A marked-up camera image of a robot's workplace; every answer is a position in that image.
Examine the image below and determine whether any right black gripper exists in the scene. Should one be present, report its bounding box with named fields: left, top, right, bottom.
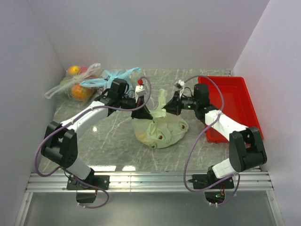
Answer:
left=161, top=90, right=199, bottom=116

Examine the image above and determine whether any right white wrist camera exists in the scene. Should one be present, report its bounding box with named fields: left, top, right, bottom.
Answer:
left=174, top=80, right=185, bottom=96

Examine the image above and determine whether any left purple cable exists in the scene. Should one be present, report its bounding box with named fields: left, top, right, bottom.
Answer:
left=34, top=76, right=152, bottom=209

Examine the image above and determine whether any red plastic tray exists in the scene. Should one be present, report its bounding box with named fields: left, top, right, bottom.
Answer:
left=198, top=76, right=264, bottom=144

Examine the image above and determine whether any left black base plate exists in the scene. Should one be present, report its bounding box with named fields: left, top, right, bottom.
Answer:
left=66, top=174, right=111, bottom=204

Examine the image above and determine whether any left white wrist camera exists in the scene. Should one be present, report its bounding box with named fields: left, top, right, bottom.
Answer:
left=135, top=79, right=147, bottom=97

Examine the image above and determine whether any aluminium rail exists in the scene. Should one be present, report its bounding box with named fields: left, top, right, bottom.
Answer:
left=25, top=171, right=274, bottom=193

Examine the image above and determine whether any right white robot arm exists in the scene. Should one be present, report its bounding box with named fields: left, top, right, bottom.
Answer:
left=164, top=81, right=267, bottom=188

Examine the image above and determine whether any clear tied fruit bag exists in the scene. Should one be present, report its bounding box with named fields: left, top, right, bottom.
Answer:
left=44, top=63, right=101, bottom=102

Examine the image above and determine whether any light green plastic bag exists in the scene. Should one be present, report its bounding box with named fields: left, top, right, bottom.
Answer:
left=131, top=89, right=189, bottom=149

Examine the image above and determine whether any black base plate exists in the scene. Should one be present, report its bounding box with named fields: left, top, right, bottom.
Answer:
left=192, top=173, right=235, bottom=204
left=66, top=174, right=111, bottom=204

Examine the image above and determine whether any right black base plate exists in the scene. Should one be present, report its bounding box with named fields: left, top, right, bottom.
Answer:
left=192, top=173, right=235, bottom=204

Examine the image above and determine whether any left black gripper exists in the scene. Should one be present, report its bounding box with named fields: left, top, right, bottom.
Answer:
left=118, top=95, right=153, bottom=120

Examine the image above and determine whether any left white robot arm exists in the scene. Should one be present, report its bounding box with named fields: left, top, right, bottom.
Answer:
left=37, top=76, right=151, bottom=189

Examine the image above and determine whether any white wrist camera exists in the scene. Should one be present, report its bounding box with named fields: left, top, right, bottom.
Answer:
left=174, top=80, right=185, bottom=96
left=135, top=79, right=147, bottom=97

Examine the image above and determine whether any blue tied plastic bag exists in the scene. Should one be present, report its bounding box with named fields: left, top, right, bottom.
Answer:
left=80, top=67, right=141, bottom=97

